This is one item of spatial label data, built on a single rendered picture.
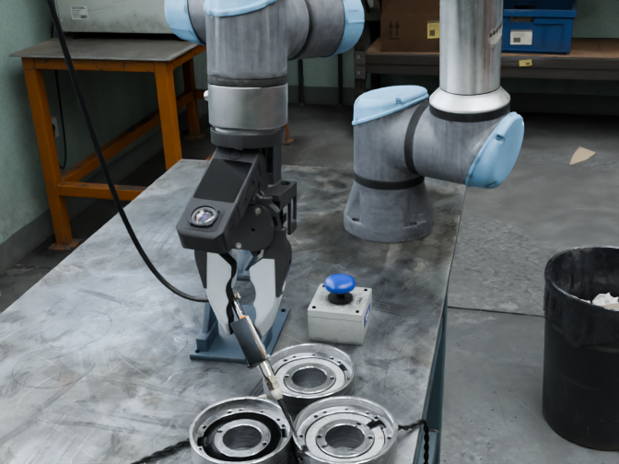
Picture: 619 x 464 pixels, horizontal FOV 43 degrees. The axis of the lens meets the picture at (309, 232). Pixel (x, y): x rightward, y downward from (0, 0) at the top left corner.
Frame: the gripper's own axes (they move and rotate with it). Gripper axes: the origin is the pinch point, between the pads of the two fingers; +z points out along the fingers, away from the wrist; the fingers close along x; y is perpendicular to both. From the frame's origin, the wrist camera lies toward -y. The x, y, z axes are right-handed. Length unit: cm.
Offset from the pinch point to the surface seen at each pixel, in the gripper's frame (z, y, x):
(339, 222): 6, 56, 3
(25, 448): 14.3, -6.7, 22.3
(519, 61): 4, 344, -22
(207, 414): 9.9, -1.6, 3.5
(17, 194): 47, 181, 159
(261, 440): 10.6, -3.4, -3.0
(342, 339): 9.8, 19.9, -6.0
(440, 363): 41, 79, -14
